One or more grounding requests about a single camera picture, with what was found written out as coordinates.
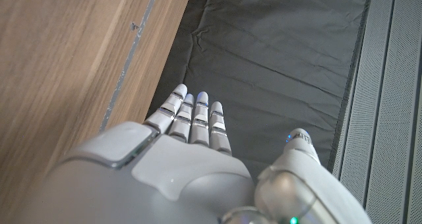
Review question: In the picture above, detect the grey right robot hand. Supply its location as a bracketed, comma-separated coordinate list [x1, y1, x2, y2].
[13, 83, 373, 224]

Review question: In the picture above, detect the black backdrop cloth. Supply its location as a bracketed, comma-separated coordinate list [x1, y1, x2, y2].
[146, 0, 375, 181]

